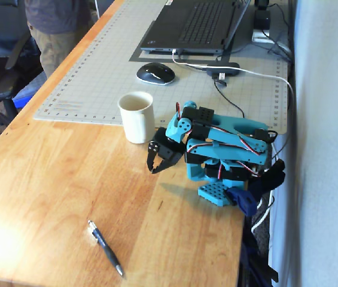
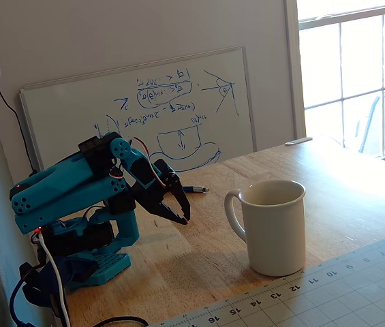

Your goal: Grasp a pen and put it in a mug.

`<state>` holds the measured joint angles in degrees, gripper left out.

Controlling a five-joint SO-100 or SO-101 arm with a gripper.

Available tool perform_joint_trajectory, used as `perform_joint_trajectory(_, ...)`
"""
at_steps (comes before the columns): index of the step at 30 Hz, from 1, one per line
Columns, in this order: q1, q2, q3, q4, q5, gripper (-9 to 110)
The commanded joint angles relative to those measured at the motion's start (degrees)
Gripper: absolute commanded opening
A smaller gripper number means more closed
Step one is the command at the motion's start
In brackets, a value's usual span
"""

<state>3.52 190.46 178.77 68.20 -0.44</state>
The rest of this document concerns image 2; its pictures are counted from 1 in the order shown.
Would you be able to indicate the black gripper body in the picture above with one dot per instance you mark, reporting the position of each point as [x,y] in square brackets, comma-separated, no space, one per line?
[165,193]

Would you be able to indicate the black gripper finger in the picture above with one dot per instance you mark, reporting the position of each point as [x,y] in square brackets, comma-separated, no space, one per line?
[180,197]
[168,213]

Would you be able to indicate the dark blue silver pen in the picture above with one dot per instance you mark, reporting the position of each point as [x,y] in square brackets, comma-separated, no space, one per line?
[197,189]

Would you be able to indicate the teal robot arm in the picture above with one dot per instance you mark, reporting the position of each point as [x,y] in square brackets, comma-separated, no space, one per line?
[69,177]

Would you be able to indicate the white ceramic mug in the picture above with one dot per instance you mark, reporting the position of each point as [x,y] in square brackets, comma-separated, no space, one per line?
[274,235]

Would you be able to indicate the dark blue table clamp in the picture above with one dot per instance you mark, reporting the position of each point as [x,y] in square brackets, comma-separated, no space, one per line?
[73,269]

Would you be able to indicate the whiteboard with blue writing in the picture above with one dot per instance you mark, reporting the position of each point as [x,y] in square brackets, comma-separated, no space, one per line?
[76,112]

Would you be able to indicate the small white flat strip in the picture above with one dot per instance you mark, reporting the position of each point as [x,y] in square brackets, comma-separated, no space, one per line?
[297,141]

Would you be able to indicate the grey gridded cutting mat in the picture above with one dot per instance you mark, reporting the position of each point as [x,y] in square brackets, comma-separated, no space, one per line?
[349,293]

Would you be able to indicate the white framed window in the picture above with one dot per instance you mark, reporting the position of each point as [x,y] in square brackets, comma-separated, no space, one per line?
[359,58]

